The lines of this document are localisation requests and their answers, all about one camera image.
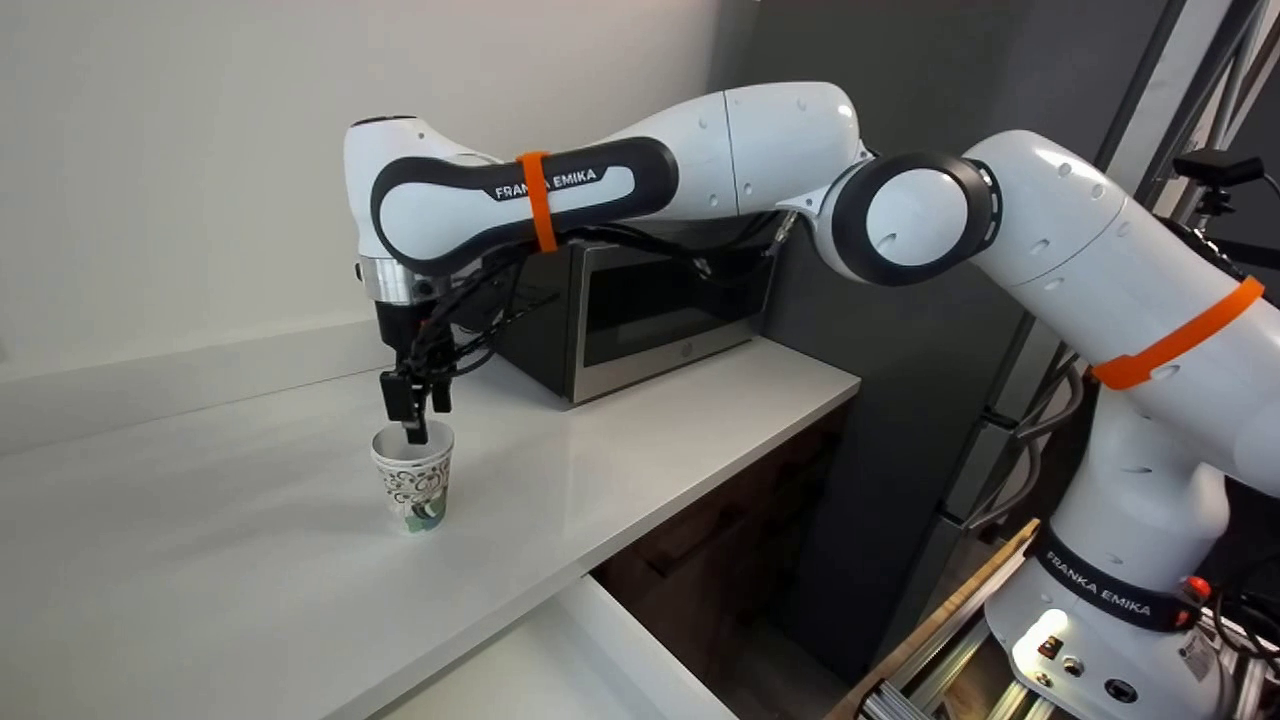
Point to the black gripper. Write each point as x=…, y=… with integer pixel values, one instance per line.
x=413, y=346

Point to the white paper cup green print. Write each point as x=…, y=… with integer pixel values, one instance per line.
x=417, y=484

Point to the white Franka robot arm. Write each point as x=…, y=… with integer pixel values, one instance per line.
x=746, y=145

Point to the stainless steel microwave oven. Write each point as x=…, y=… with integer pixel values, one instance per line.
x=641, y=312

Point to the dark brown wooden cabinet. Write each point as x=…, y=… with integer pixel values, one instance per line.
x=722, y=532

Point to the dark grey refrigerator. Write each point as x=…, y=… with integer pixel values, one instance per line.
x=906, y=440

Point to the light wooden board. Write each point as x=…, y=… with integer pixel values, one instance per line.
x=933, y=620

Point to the red button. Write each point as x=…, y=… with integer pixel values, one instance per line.
x=1197, y=589

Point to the aluminium cart frame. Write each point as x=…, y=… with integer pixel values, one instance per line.
x=963, y=687

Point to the grey metal frame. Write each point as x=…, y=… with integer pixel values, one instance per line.
x=1172, y=82

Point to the black camera on stand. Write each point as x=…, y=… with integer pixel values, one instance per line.
x=1218, y=170

